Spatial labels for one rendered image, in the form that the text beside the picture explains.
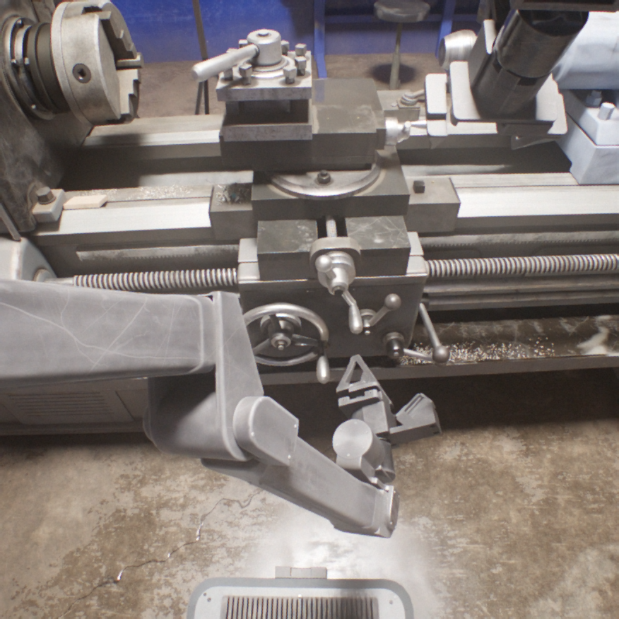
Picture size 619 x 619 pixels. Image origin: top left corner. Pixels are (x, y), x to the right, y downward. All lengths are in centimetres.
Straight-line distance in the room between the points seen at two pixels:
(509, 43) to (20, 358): 41
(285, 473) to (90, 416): 135
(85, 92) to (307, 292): 61
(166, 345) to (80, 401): 136
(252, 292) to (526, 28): 73
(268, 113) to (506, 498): 132
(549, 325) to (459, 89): 112
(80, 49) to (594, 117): 111
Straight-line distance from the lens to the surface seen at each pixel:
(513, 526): 164
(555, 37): 44
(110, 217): 114
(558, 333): 153
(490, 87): 49
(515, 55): 45
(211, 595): 126
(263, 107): 94
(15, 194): 114
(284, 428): 38
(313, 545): 152
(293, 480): 46
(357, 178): 96
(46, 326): 26
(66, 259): 127
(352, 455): 64
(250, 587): 124
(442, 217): 108
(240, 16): 425
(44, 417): 183
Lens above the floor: 148
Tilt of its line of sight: 49 degrees down
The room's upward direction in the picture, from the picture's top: 1 degrees counter-clockwise
